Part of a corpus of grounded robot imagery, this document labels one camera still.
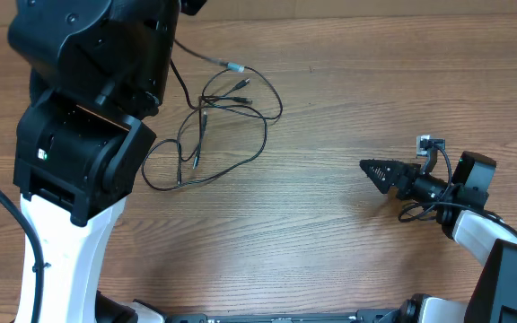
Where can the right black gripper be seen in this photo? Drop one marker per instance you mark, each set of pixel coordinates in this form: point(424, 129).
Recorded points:
point(393, 169)

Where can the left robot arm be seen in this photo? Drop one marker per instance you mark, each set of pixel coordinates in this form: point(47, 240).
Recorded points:
point(98, 69)

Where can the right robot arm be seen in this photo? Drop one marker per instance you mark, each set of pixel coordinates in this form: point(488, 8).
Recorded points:
point(459, 204)

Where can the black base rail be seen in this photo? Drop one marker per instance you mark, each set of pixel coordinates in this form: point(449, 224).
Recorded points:
point(360, 316)

